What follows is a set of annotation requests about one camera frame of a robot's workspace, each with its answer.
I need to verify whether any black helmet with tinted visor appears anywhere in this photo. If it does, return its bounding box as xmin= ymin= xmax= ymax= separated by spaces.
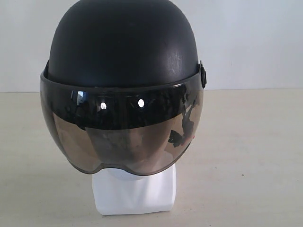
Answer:
xmin=40 ymin=0 xmax=206 ymax=176

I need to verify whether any white mannequin head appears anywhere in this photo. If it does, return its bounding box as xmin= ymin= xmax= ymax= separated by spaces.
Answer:
xmin=92 ymin=165 xmax=177 ymax=215

